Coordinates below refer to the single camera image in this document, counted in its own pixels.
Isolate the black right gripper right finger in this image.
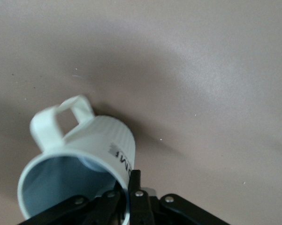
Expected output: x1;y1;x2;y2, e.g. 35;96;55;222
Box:
127;169;232;225

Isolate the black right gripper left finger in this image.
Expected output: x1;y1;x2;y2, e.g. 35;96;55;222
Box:
16;185;123;225

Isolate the white ribbed mug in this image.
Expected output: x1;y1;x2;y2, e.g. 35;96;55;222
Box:
16;95;138;221

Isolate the brown table cloth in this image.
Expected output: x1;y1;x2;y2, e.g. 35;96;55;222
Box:
0;0;282;225

